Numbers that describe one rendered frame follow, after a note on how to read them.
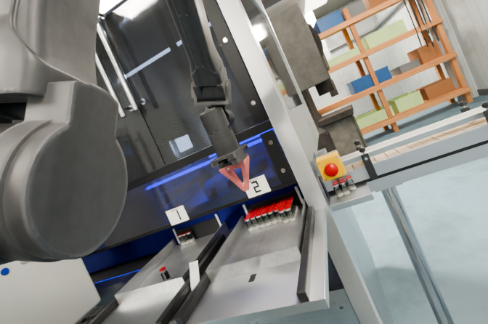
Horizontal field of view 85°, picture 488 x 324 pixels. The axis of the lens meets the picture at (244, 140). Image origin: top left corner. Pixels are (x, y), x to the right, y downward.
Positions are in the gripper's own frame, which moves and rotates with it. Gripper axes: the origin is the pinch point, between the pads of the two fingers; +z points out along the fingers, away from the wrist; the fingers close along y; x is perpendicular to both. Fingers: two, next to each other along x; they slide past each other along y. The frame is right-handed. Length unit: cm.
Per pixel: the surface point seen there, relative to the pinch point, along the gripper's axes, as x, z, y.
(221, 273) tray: 16.2, 19.2, -0.1
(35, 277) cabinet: 89, 6, 3
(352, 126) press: -45, 59, 360
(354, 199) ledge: -20.6, 21.7, 25.9
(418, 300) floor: -28, 111, 86
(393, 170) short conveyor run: -35, 21, 37
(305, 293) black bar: -7.9, 18.8, -14.1
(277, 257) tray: 0.1, 18.8, -0.1
